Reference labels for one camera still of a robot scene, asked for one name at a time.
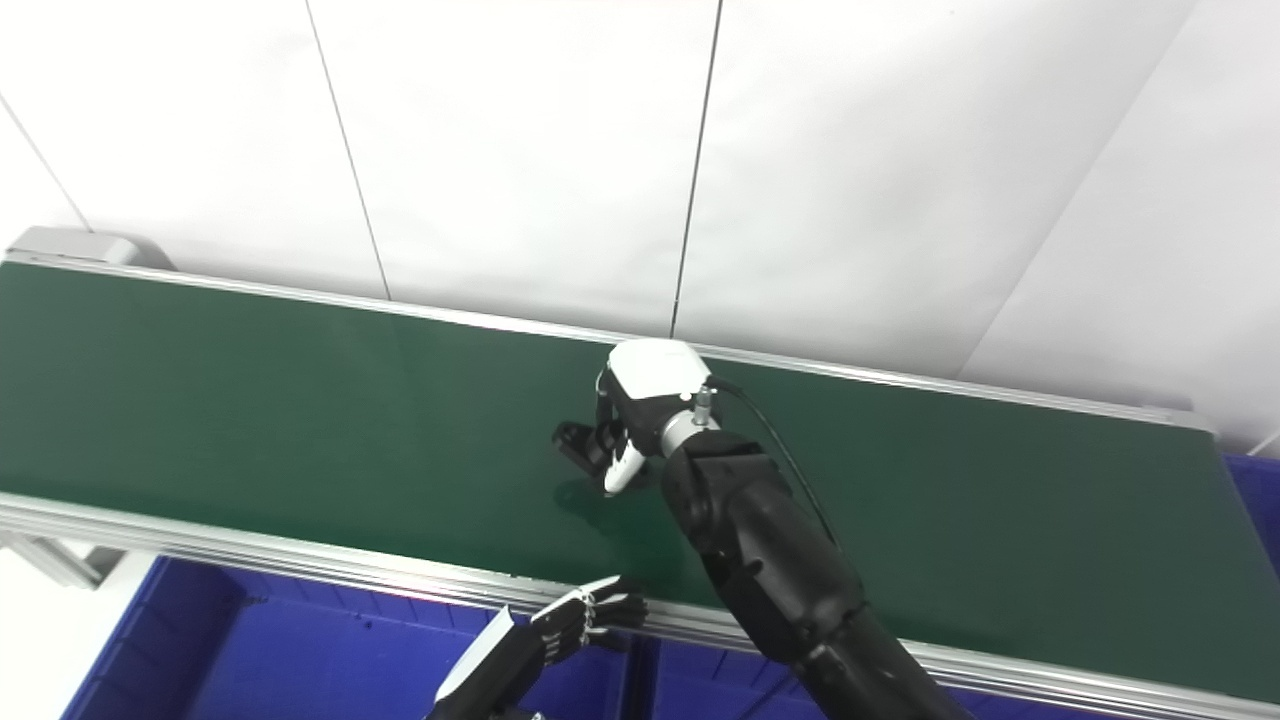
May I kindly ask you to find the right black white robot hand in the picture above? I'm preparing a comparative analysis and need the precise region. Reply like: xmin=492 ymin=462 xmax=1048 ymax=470
xmin=596 ymin=338 xmax=713 ymax=496

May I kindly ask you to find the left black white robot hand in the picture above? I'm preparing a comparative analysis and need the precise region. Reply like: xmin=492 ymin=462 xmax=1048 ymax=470
xmin=425 ymin=575 xmax=649 ymax=720

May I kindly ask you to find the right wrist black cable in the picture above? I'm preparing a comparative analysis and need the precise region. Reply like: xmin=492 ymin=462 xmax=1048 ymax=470
xmin=694 ymin=377 xmax=842 ymax=553

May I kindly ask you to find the black flanged machine part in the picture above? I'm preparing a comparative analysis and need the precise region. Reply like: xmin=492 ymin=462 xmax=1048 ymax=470
xmin=552 ymin=419 xmax=627 ymax=482

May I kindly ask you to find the green conveyor belt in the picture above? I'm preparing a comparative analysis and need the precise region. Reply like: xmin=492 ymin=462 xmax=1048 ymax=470
xmin=0 ymin=254 xmax=1280 ymax=720
xmin=0 ymin=262 xmax=1280 ymax=706

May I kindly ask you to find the aluminium conveyor leg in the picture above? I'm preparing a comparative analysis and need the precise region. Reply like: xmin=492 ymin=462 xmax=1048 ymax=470
xmin=0 ymin=529 xmax=128 ymax=590

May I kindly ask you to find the blue plastic bin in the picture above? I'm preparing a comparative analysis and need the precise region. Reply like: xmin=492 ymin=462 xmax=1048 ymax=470
xmin=630 ymin=638 xmax=1123 ymax=720
xmin=1224 ymin=454 xmax=1280 ymax=583
xmin=60 ymin=555 xmax=633 ymax=720

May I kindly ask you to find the grey conveyor motor housing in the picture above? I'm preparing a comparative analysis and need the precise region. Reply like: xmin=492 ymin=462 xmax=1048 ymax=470
xmin=4 ymin=226 xmax=177 ymax=272

